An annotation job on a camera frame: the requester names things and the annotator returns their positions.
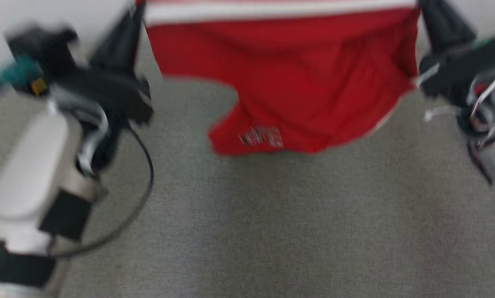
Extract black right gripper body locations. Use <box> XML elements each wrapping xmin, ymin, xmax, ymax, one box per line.
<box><xmin>418</xmin><ymin>35</ymin><xmax>495</xmax><ymax>98</ymax></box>

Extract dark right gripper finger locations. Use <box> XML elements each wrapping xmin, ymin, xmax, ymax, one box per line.
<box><xmin>438</xmin><ymin>0</ymin><xmax>478</xmax><ymax>46</ymax></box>
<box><xmin>419</xmin><ymin>0</ymin><xmax>451</xmax><ymax>52</ymax></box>

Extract thin black cable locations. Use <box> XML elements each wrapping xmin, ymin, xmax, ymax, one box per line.
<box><xmin>47</xmin><ymin>122</ymin><xmax>155</xmax><ymax>259</ymax></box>

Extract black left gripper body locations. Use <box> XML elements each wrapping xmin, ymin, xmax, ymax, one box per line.
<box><xmin>53</xmin><ymin>68</ymin><xmax>154</xmax><ymax>125</ymax></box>

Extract red white sports shorts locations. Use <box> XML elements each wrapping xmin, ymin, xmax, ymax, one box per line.
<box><xmin>136</xmin><ymin>0</ymin><xmax>422</xmax><ymax>157</ymax></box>

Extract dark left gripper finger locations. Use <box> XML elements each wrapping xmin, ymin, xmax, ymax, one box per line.
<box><xmin>123</xmin><ymin>4</ymin><xmax>145</xmax><ymax>75</ymax></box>
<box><xmin>89</xmin><ymin>6</ymin><xmax>138</xmax><ymax>73</ymax></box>

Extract thin red white wire bundle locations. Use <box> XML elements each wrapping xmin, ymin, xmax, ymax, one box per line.
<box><xmin>423</xmin><ymin>66</ymin><xmax>495</xmax><ymax>137</ymax></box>

